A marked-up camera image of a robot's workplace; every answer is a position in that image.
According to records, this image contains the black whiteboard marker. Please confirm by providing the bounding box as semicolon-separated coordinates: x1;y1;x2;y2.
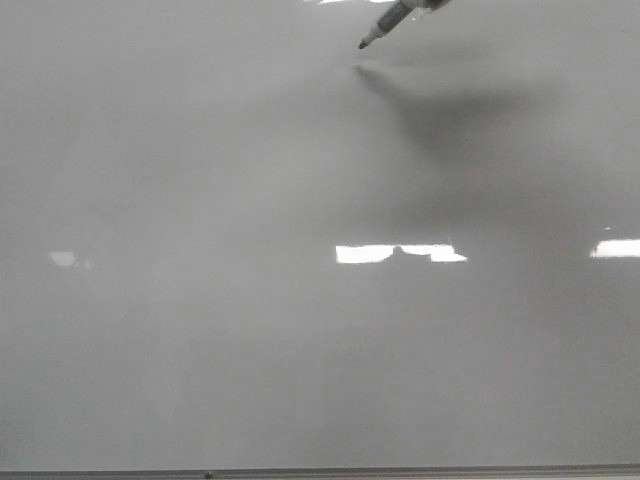
358;0;448;50

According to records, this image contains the white whiteboard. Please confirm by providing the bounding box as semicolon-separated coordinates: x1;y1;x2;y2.
1;1;639;471

